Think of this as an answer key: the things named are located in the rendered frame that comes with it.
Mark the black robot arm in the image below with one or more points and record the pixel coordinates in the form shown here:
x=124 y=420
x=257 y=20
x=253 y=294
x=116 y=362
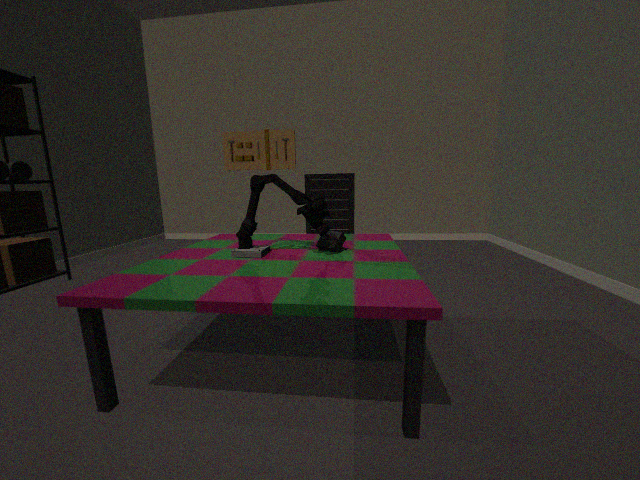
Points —
x=257 y=183

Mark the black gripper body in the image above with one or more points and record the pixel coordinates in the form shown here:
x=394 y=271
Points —
x=316 y=222

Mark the dark grey sloped panel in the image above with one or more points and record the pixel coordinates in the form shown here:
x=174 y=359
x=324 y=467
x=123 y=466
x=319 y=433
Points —
x=333 y=243

